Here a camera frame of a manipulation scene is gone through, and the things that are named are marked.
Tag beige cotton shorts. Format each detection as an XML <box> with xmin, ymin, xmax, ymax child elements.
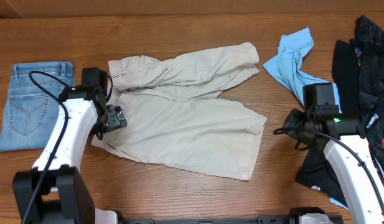
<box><xmin>92</xmin><ymin>42</ymin><xmax>266</xmax><ymax>181</ymax></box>

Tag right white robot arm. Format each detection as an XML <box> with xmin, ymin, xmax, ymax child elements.
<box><xmin>274</xmin><ymin>83</ymin><xmax>384</xmax><ymax>223</ymax></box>

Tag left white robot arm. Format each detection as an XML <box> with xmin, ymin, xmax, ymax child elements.
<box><xmin>12</xmin><ymin>68</ymin><xmax>127</xmax><ymax>224</ymax></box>

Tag black garment with logo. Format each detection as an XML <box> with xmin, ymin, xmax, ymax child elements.
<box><xmin>296</xmin><ymin>149</ymin><xmax>348</xmax><ymax>210</ymax></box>

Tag light blue shirt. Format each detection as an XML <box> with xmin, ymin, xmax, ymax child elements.
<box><xmin>263</xmin><ymin>28</ymin><xmax>326</xmax><ymax>103</ymax></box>

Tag black patterned garment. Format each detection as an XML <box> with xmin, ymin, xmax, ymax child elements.
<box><xmin>332</xmin><ymin>16</ymin><xmax>384</xmax><ymax>182</ymax></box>

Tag folded blue denim jeans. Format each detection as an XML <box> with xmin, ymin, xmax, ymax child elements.
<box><xmin>0</xmin><ymin>61</ymin><xmax>75</xmax><ymax>152</ymax></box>

